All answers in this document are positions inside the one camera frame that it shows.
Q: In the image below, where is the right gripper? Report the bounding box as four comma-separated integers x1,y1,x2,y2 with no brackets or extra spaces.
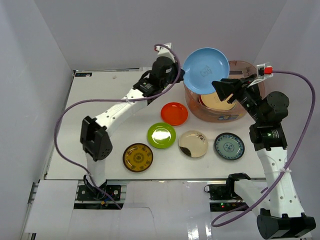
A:
211,73,264,123

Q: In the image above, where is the beige yellow plate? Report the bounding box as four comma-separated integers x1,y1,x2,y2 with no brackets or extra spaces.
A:
201,92,236,111

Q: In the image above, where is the red teal floral plate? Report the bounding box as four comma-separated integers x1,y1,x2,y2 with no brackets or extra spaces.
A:
198,94,204,105

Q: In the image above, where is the light blue plate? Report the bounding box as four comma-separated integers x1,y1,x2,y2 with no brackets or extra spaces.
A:
182,47,230,95

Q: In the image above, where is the cream brown glossy plate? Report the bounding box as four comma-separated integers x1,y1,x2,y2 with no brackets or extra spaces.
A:
178,130,209,158

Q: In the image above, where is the yellow brown patterned plate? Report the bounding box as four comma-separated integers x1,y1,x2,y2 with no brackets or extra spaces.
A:
122,143,154,173

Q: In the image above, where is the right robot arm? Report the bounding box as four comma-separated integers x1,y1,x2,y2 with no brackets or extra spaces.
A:
212,78,316,240

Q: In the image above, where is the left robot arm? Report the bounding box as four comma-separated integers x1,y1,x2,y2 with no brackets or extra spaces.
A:
80,56,184,200

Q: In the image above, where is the translucent pink plastic bin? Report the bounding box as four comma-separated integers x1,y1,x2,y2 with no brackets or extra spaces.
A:
184,60,257,123

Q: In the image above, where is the orange plate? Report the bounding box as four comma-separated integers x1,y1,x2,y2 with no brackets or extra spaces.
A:
160,102,189,126

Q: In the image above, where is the blue white porcelain plate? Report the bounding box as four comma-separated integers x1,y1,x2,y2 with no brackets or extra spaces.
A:
213,132,245,161

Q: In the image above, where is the lime green plate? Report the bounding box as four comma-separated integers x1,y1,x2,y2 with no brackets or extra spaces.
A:
147,122,177,149

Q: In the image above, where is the small black label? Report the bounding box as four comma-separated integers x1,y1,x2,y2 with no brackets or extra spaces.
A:
74,72,92,77

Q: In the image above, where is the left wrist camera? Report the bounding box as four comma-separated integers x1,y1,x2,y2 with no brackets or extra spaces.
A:
154,42,173,58

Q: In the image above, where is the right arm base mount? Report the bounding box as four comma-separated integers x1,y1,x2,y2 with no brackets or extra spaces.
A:
203,184,249,212

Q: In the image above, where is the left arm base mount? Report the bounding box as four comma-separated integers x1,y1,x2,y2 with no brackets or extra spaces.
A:
76,176,122,209

